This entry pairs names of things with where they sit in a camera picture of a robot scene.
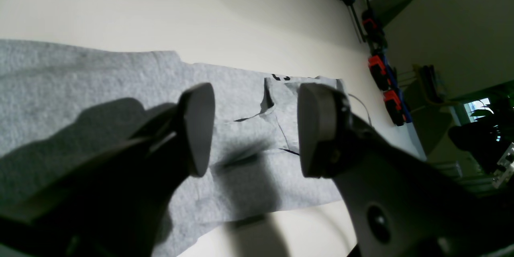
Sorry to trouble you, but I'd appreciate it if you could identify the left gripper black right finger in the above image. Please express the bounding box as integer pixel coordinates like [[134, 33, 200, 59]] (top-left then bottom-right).
[[298, 83, 513, 257]]

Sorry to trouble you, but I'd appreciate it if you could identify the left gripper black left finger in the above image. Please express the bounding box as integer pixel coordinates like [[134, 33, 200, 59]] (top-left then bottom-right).
[[1, 83, 215, 257]]

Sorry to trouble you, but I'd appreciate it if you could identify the grey T-shirt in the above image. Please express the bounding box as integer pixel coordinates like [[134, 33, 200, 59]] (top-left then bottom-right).
[[1, 40, 341, 257]]

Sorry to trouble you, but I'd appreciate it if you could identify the red black clamp top left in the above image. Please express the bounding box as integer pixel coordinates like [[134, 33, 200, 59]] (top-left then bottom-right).
[[383, 89, 412, 126]]

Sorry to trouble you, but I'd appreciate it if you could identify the red black clamp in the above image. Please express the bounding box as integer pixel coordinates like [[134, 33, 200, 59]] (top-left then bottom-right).
[[368, 53, 397, 91], [383, 89, 412, 126]]

